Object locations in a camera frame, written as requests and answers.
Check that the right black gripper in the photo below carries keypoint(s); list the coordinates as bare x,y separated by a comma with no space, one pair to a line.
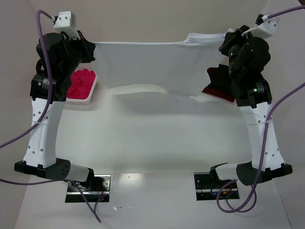
228,42

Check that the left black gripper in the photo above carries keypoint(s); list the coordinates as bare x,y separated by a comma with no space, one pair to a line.
86,49

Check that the white t shirt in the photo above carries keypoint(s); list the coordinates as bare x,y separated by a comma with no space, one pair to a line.
177,67

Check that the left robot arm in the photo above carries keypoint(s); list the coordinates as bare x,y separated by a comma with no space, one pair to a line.
48,99

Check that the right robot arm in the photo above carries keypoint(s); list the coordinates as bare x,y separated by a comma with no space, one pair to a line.
248,54

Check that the white plastic basket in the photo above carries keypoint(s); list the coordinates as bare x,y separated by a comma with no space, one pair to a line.
88,100

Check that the pink t shirt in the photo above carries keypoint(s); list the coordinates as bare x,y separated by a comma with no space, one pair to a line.
81,84

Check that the black folded t shirt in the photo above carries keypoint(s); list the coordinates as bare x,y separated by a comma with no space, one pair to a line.
219,77

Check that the dark red folded t shirt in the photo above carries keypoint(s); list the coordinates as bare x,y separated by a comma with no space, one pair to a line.
224,95

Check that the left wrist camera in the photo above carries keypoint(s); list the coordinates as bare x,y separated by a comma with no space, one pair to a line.
66,22

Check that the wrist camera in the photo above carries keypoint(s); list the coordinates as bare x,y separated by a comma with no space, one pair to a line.
66,22
265,28

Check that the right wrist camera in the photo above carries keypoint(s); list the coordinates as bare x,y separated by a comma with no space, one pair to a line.
265,28

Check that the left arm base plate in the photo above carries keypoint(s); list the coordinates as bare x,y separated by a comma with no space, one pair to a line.
99,189

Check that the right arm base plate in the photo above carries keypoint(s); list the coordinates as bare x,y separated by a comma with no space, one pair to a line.
208,190

